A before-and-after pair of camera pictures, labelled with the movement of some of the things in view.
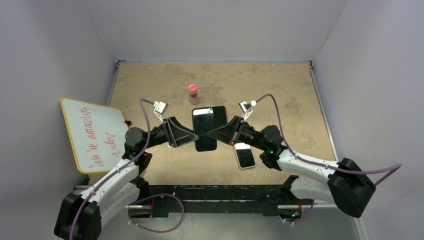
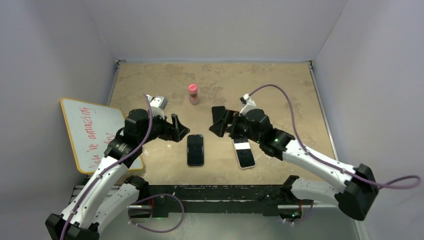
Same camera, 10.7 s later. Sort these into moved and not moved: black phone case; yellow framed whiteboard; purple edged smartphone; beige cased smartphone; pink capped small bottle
Moved: black phone case
Not moved: beige cased smartphone; purple edged smartphone; yellow framed whiteboard; pink capped small bottle
